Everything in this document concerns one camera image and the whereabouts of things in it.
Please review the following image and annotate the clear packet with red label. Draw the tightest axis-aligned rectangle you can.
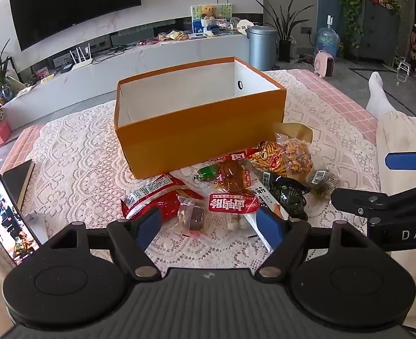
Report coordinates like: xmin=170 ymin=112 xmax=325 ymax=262
xmin=207 ymin=191 xmax=260 ymax=235

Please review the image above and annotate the framed picture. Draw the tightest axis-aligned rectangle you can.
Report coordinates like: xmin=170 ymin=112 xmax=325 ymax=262
xmin=191 ymin=3 xmax=234 ymax=33

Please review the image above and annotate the pink space heater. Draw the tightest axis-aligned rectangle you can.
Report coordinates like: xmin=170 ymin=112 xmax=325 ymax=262
xmin=313 ymin=50 xmax=336 ymax=78

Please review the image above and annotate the hanging green vine plant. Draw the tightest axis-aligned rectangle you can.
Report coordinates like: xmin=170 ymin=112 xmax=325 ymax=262
xmin=327 ymin=0 xmax=372 ymax=49

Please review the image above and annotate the white router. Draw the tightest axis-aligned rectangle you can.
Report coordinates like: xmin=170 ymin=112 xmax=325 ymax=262
xmin=68 ymin=42 xmax=96 ymax=72

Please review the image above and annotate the white lace tablecloth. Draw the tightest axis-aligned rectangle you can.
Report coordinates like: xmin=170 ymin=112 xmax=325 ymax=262
xmin=27 ymin=69 xmax=383 ymax=276

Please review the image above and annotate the white television cabinet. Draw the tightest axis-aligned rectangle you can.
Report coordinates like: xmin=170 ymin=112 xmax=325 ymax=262
xmin=0 ymin=32 xmax=251 ymax=118

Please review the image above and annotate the person's leg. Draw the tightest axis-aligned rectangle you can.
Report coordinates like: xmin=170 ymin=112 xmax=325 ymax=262
xmin=365 ymin=71 xmax=416 ymax=198

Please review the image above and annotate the brown meat snack packet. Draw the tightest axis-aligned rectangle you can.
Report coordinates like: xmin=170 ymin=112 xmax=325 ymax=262
xmin=217 ymin=159 xmax=261 ymax=193

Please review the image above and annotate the yellow stick snack bag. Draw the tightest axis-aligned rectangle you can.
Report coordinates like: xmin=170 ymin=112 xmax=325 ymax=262
xmin=247 ymin=141 xmax=290 ymax=178

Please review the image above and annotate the black wall television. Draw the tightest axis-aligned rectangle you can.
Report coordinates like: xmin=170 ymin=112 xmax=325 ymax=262
xmin=8 ymin=0 xmax=142 ymax=52

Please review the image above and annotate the teddy bear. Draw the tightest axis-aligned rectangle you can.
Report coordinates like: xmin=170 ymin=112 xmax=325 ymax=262
xmin=198 ymin=4 xmax=217 ymax=20

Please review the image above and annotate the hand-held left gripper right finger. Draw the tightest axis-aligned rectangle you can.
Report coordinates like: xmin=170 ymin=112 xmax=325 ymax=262
xmin=255 ymin=205 xmax=369 ymax=279

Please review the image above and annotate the blue water bottle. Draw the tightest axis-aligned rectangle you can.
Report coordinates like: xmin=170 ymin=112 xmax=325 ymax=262
xmin=316 ymin=15 xmax=341 ymax=58

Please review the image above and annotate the clear fried snack bag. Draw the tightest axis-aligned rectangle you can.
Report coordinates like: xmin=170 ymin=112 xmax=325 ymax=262
xmin=273 ymin=122 xmax=314 ymax=178

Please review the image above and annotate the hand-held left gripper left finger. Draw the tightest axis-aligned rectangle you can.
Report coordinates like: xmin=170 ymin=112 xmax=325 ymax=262
xmin=47 ymin=207 xmax=163 ymax=279

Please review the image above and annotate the black notebook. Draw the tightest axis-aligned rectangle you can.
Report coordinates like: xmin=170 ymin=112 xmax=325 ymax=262
xmin=2 ymin=159 xmax=36 ymax=210

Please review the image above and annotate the white gluten snack packet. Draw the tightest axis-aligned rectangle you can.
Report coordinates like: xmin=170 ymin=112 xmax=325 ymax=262
xmin=245 ymin=171 xmax=291 ymax=251

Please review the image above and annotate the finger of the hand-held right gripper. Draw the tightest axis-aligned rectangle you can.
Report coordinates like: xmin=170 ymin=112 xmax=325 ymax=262
xmin=330 ymin=186 xmax=416 ymax=224
xmin=385 ymin=148 xmax=416 ymax=172

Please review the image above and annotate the small clear barcode packet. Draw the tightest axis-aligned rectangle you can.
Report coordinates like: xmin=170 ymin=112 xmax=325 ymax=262
xmin=306 ymin=169 xmax=341 ymax=202

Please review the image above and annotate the clear packet with brown cube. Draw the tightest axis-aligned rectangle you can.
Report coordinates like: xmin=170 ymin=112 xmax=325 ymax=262
xmin=175 ymin=196 xmax=208 ymax=235

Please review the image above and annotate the orange cardboard box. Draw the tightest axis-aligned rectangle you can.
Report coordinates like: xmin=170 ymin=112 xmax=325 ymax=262
xmin=114 ymin=56 xmax=288 ymax=180

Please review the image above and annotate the grey metal trash can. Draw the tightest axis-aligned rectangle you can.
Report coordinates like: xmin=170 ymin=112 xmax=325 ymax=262
xmin=247 ymin=25 xmax=278 ymax=72

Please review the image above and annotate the smartphone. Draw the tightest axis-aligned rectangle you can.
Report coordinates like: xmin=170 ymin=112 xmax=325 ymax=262
xmin=0 ymin=173 xmax=43 ymax=266

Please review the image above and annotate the tall potted plant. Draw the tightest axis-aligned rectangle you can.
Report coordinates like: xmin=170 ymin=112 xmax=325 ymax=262
xmin=255 ymin=0 xmax=315 ymax=63

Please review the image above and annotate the dark grey cabinet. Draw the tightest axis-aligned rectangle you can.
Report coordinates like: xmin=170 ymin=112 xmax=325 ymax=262
xmin=342 ymin=0 xmax=404 ymax=65

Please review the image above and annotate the green sausage packet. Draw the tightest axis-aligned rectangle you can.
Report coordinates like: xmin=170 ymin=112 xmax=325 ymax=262
xmin=194 ymin=164 xmax=218 ymax=182

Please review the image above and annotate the red snack packet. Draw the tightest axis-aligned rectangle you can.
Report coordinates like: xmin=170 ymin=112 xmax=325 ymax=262
xmin=120 ymin=171 xmax=196 ymax=224

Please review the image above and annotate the pile of wrapped pastries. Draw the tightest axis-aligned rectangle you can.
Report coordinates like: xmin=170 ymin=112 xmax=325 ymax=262
xmin=157 ymin=29 xmax=189 ymax=42

